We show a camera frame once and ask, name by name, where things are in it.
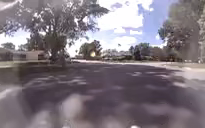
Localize green tree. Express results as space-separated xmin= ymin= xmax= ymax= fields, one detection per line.
xmin=78 ymin=39 xmax=104 ymax=60

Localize grey asphalt road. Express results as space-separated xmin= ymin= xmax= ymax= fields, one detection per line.
xmin=0 ymin=59 xmax=205 ymax=128

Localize row of trees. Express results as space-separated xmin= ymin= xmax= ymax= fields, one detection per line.
xmin=101 ymin=42 xmax=178 ymax=63

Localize large shady tree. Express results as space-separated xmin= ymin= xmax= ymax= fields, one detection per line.
xmin=8 ymin=0 xmax=110 ymax=66

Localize low pale house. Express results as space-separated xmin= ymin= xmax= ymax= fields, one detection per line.
xmin=0 ymin=46 xmax=52 ymax=63

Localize grass strip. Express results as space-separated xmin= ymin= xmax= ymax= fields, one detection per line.
xmin=0 ymin=59 xmax=63 ymax=70

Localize tall trees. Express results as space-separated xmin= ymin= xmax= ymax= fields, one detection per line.
xmin=157 ymin=0 xmax=205 ymax=64

